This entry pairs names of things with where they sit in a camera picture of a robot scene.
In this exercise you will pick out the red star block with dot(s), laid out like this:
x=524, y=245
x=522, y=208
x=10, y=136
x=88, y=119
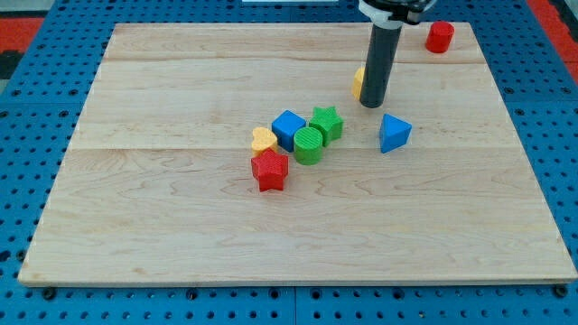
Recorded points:
x=270, y=170

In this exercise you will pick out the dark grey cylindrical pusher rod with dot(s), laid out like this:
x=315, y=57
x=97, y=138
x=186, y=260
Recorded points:
x=380, y=58

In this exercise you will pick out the yellow hexagon block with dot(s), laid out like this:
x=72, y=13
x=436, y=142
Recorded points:
x=357, y=82

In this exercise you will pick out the blue cube block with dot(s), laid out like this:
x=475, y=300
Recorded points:
x=285, y=127

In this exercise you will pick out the green star block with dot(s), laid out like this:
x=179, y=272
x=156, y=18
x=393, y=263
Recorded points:
x=328, y=122

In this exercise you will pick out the light wooden board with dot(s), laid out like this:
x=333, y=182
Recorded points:
x=156, y=188

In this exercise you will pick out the green cylinder block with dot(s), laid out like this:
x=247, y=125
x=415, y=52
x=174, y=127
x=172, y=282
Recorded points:
x=308, y=146

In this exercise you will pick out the red cylinder block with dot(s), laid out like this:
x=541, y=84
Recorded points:
x=439, y=37

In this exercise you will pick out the yellow heart block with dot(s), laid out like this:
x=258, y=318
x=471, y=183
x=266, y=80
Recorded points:
x=263, y=138

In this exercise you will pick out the blue triangle block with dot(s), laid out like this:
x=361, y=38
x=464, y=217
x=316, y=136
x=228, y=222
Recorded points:
x=393, y=133

